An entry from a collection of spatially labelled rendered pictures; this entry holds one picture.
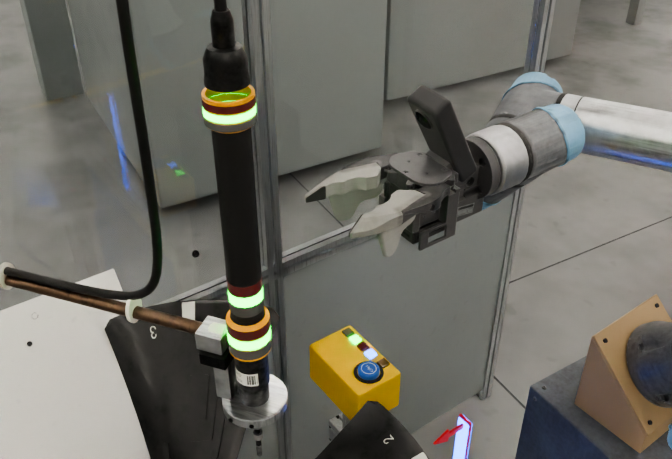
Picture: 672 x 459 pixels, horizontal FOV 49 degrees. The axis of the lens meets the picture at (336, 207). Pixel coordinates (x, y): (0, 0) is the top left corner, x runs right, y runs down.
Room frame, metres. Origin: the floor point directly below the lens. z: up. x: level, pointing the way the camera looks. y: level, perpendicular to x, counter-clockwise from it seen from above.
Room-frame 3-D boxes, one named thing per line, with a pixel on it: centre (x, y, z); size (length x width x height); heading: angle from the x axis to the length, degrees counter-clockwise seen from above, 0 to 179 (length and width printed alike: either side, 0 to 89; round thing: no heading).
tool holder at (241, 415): (0.55, 0.10, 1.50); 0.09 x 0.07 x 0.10; 71
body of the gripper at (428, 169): (0.69, -0.11, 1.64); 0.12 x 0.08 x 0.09; 126
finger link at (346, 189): (0.67, -0.01, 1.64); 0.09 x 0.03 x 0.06; 108
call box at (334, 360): (1.00, -0.03, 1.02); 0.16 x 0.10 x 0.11; 36
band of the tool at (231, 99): (0.55, 0.09, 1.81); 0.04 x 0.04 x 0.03
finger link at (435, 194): (0.64, -0.08, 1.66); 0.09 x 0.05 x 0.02; 143
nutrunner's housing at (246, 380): (0.55, 0.09, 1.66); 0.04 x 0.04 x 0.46
